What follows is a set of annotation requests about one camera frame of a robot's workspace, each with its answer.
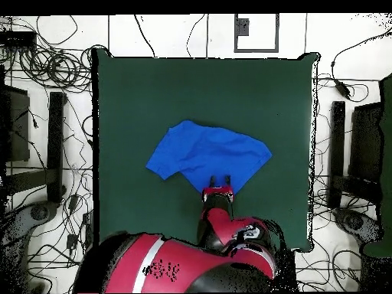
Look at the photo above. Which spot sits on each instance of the black power adapter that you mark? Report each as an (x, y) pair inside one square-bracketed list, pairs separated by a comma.
[(342, 88)]

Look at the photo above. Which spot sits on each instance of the grey floor frame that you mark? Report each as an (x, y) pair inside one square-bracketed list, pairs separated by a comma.
[(256, 49)]

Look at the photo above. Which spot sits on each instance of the blue laundry garment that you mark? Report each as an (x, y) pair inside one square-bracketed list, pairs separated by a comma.
[(208, 150)]

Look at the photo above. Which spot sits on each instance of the dark green table cloth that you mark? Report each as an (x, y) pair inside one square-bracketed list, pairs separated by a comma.
[(137, 92)]

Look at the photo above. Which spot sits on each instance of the black monitor box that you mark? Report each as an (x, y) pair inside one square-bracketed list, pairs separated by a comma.
[(18, 128), (366, 144)]

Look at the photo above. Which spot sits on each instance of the grey chair base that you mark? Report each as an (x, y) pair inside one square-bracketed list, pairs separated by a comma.
[(39, 212), (355, 222)]

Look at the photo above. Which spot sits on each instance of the green cloth covered table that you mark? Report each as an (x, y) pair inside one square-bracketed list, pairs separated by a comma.
[(386, 153)]

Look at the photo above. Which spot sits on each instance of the black power strip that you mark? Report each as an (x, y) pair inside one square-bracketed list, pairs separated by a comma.
[(88, 226)]

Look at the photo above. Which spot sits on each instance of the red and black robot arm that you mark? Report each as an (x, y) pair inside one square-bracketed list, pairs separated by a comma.
[(190, 263)]

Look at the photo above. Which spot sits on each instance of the flat black box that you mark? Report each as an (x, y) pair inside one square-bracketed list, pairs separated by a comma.
[(16, 39)]

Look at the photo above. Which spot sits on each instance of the small black adapter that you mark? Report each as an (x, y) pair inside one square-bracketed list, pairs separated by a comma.
[(72, 241)]

